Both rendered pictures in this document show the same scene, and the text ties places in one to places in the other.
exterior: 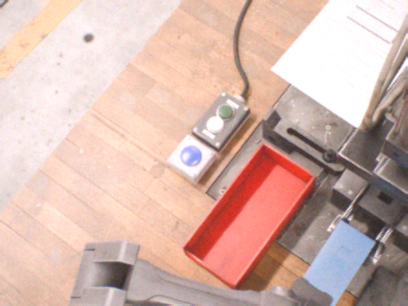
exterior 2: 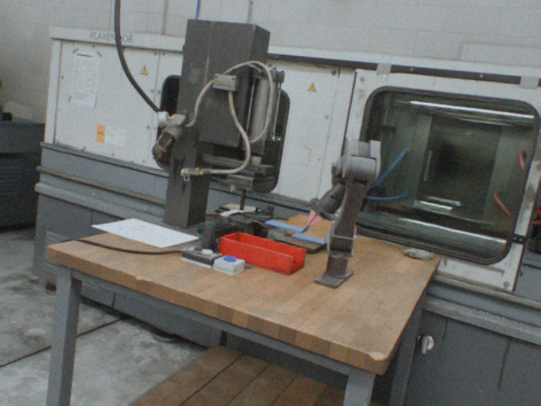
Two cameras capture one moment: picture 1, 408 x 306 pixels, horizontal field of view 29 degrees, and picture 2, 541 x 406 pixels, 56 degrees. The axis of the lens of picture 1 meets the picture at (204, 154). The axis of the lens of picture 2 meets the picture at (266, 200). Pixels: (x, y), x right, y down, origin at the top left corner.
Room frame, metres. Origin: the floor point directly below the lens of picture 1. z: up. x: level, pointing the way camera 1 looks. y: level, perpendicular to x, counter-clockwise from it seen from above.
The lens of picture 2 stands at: (1.07, 1.36, 1.36)
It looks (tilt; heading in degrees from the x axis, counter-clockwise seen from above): 10 degrees down; 246
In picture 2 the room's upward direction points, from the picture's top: 9 degrees clockwise
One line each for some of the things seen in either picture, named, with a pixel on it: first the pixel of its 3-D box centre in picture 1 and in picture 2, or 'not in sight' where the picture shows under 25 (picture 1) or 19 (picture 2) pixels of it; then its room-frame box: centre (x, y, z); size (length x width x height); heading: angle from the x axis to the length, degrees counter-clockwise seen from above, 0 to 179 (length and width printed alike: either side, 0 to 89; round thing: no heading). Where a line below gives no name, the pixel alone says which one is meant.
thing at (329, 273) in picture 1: (334, 266); (289, 223); (0.29, -0.18, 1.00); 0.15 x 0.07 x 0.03; 134
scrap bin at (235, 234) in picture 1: (249, 215); (262, 252); (0.42, -0.06, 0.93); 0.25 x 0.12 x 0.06; 133
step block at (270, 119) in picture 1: (280, 131); (211, 238); (0.57, -0.15, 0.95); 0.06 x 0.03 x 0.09; 43
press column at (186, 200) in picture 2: not in sight; (196, 126); (0.57, -0.51, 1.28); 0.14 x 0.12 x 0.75; 43
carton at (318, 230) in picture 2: not in sight; (321, 232); (0.04, -0.37, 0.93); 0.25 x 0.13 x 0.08; 133
